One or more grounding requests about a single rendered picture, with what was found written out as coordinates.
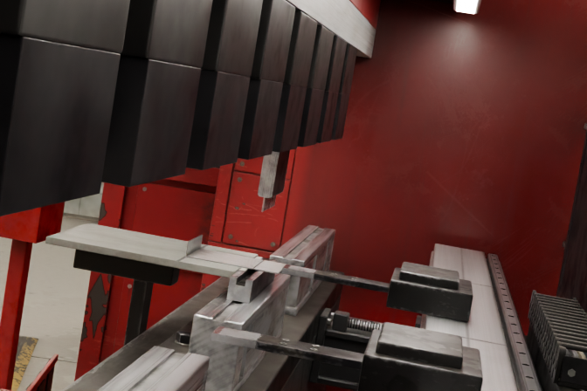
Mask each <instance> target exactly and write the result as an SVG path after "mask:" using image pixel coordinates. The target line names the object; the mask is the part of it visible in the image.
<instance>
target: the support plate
mask: <svg viewBox="0 0 587 391"><path fill-rule="evenodd" d="M45 243H46V244H52V245H57V246H62V247H66V248H72V249H76V250H85V251H90V252H94V253H99V254H104V255H109V256H113V257H122V258H126V259H132V260H136V261H141V262H146V263H151V264H159V265H164V266H168V267H173V268H178V269H183V270H187V271H196V272H201V273H206V274H211V275H215V276H220V277H225V278H230V277H231V276H232V275H233V274H235V273H236V272H237V271H239V270H240V269H241V267H237V266H231V265H227V264H218V263H213V262H208V261H204V260H199V259H194V258H189V257H186V258H185V259H183V260H181V261H177V260H178V259H180V258H182V257H185V254H186V249H187V243H188V241H183V240H178V239H174V238H168V237H159V236H155V235H150V234H145V233H141V232H135V231H131V230H122V229H117V228H112V227H107V226H102V225H98V224H93V223H89V224H85V225H82V226H79V227H76V228H73V229H70V230H65V231H62V232H59V233H57V234H53V235H50V236H48V237H46V240H45ZM204 249H206V250H214V251H219V252H223V253H229V254H233V255H239V256H243V257H252V258H255V257H257V256H258V254H254V253H249V252H244V251H239V250H231V249H226V248H221V247H216V246H211V245H208V246H206V247H204Z"/></svg>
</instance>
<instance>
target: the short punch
mask: <svg viewBox="0 0 587 391"><path fill-rule="evenodd" d="M289 153H290V150H288V151H284V152H280V153H278V152H272V154H270V155H265V156H264V158H263V163H262V169H261V175H260V180H259V191H258V195H259V196H261V197H264V200H263V205H262V210H261V212H263V211H265V210H267V209H270V208H271V207H273V206H274V205H275V200H276V195H278V194H280V193H281V192H283V190H284V185H285V180H286V174H287V164H288V158H289Z"/></svg>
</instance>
